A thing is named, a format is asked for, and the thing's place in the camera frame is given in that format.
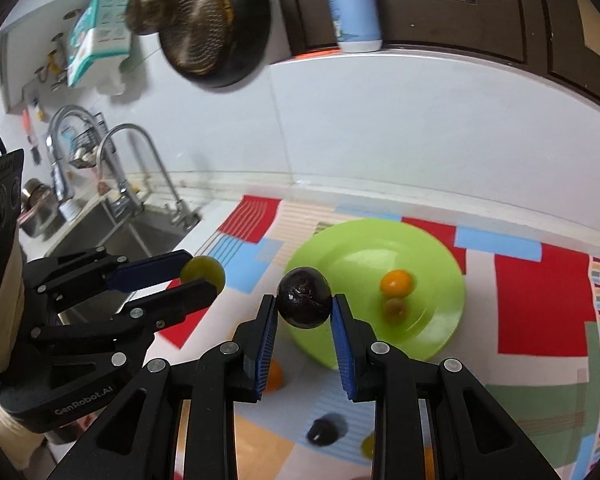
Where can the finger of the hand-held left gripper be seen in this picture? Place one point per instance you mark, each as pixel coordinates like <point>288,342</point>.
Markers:
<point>180,302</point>
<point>145,270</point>

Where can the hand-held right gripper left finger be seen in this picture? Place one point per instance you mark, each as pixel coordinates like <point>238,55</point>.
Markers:
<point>267,350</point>

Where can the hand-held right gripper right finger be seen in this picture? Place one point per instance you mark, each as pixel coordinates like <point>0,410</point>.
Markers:
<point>342,355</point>

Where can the orange tangerine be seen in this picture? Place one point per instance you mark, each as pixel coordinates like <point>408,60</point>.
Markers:
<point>275,377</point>
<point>396,282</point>

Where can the green plum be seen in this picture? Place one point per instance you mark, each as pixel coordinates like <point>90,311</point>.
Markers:
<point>367,447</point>
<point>207,270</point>

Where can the dark purple plum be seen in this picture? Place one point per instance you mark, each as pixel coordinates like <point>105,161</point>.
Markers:
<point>304,297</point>
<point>322,432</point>

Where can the green plate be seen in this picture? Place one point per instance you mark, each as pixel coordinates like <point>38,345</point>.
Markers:
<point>360,260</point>

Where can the stainless steel sink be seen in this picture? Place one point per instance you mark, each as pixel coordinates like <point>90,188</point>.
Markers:
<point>145,237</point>

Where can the yellow-brown plum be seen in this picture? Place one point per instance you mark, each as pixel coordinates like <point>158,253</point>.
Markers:
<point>395,310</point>

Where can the brown sponge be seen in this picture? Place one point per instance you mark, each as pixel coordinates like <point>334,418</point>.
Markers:
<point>103,187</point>

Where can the white cup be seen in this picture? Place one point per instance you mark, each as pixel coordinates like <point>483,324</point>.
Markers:
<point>71,210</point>

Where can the slim chrome faucet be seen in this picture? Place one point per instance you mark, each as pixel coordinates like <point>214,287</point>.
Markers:
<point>155,160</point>

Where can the stainless steel pot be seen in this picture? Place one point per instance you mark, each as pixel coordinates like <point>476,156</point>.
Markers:
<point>37,205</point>

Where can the chrome pull-down faucet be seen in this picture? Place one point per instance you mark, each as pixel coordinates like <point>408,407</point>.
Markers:
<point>60,160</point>

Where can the colourful patchwork mat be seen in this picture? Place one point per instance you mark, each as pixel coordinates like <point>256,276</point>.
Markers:
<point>530,300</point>

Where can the teal tissue packet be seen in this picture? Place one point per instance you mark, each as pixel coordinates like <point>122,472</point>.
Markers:
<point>100,30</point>

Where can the brass perforated strainer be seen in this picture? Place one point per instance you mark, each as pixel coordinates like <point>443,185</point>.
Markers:
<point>200,30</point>

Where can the small brass pot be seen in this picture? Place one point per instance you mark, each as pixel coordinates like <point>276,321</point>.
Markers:
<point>147,10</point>

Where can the black frying pan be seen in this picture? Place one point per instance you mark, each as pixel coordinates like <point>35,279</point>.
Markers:
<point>250,25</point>

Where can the blue and white pump bottle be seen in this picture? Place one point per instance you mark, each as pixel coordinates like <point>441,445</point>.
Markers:
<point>352,5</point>

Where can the brass wall tap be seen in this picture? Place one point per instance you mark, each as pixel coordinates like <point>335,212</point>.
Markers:
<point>52,62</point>

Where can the white wall cabinet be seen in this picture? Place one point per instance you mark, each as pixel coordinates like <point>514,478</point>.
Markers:
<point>10,60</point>

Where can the dark brown window frame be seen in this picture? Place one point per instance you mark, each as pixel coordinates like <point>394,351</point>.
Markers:
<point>505,5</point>

